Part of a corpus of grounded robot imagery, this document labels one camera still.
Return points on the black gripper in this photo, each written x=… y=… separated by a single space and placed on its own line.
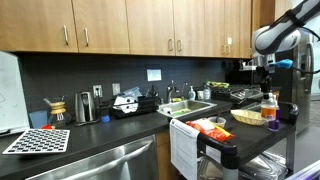
x=265 y=71

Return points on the transparent bottle with orange seal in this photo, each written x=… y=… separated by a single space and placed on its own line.
x=268 y=110

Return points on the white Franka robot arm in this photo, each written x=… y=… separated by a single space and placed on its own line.
x=276 y=36

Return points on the purple pump bottle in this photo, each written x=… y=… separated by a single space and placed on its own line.
x=275 y=125

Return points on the clear green-capped spray bottle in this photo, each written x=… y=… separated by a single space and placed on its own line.
x=206 y=94

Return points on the stainless steel sink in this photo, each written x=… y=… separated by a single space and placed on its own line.
x=196 y=106

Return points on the black countertop appliance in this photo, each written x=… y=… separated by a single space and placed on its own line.
x=240 y=78

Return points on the stainless steel refrigerator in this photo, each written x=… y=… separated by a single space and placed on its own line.
x=298 y=100

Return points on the woven wicker basket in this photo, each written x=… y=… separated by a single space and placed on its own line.
x=248 y=117

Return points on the green oven mitts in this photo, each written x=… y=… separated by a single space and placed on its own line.
x=218 y=84

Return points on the black utility cart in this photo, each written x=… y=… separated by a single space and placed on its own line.
x=253 y=138

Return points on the sticky note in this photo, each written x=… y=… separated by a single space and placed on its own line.
x=229 y=41

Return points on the small tan bowl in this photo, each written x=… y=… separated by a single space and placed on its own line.
x=217 y=122

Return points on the wooden cabinet door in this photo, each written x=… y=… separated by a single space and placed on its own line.
x=245 y=23
x=190 y=25
x=214 y=26
x=33 y=23
x=233 y=23
x=150 y=25
x=106 y=25

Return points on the white cup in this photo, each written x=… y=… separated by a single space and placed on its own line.
x=200 y=95

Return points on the orange snack bag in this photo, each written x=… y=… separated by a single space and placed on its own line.
x=210 y=129

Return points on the clear soap dispenser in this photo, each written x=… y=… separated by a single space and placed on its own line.
x=191 y=95

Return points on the thin chrome water tap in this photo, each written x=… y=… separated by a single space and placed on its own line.
x=184 y=88

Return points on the foil trays stack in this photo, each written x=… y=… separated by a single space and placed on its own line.
x=263 y=168

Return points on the small white cart label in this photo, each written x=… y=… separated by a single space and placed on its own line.
x=213 y=154

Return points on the green cloth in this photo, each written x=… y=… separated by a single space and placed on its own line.
x=181 y=112

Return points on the yellow green sponge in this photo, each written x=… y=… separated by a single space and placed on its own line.
x=176 y=99

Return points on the chrome kitchen faucet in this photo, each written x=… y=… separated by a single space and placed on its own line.
x=170 y=91

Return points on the white hanging towel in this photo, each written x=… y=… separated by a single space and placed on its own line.
x=183 y=150

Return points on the black dish rack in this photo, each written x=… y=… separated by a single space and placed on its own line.
x=146 y=105

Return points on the wooden base cabinet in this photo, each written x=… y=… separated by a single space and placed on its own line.
x=163 y=156

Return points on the white dishes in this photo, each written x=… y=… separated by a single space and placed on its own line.
x=125 y=101

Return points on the black cup with blue base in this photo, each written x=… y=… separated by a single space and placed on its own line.
x=104 y=113

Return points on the stainless steel dishwasher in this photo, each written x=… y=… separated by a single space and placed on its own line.
x=110 y=163

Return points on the stainless electric kettle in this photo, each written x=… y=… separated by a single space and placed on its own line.
x=85 y=108

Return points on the glass pour-over coffee maker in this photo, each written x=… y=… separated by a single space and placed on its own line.
x=58 y=113

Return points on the small red object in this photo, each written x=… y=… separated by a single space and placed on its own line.
x=47 y=127

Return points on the black white checkered mat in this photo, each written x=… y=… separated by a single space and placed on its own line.
x=38 y=141

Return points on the white poster board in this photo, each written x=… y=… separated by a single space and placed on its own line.
x=11 y=96

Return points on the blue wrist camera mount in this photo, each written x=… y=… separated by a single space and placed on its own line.
x=281 y=63

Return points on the white wall note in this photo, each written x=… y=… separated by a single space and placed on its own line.
x=154 y=75

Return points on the white switch plate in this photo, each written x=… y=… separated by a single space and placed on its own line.
x=116 y=89

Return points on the white wall outlet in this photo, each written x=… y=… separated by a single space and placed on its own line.
x=97 y=91

